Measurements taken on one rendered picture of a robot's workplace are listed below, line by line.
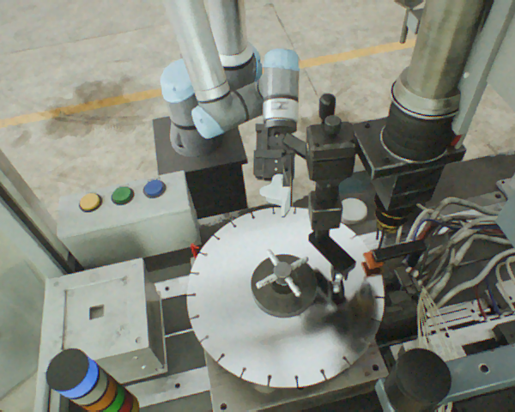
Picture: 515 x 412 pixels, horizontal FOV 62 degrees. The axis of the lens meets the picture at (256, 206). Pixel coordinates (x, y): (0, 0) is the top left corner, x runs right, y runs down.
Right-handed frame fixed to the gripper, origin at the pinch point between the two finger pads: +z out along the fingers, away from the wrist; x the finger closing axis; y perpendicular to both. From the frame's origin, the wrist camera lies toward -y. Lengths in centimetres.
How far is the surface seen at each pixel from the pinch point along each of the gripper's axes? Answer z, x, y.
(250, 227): 2.0, 8.8, 6.7
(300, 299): 13.9, 17.4, -3.0
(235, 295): 13.8, 16.3, 7.9
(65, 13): -165, -205, 181
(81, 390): 21, 44, 20
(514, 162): -17, -29, -57
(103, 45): -127, -182, 138
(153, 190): -5.9, -0.7, 29.4
